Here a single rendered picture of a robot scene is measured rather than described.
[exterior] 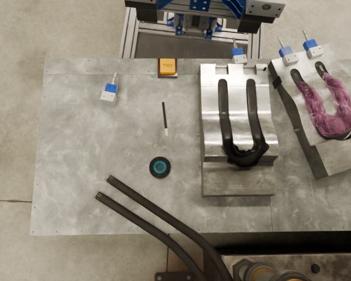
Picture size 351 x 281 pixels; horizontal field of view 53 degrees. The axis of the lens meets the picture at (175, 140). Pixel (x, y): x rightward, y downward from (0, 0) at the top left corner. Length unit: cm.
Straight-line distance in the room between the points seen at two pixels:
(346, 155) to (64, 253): 156
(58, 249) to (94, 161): 93
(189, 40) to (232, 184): 117
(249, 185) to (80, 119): 69
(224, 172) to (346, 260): 55
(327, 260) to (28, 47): 212
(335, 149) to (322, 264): 42
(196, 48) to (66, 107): 103
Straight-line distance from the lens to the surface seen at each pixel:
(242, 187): 132
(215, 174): 130
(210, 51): 222
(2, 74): 257
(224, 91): 138
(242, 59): 148
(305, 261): 145
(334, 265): 149
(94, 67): 151
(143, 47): 221
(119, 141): 139
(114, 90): 141
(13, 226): 230
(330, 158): 139
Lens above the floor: 213
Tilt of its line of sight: 75 degrees down
